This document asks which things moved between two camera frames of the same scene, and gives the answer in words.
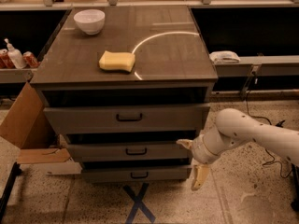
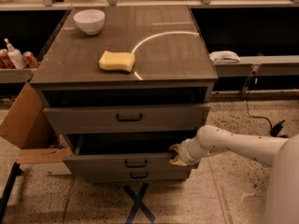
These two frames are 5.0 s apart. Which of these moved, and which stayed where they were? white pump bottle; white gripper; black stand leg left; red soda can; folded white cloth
Moved: white gripper
Stayed: folded white cloth; black stand leg left; red soda can; white pump bottle
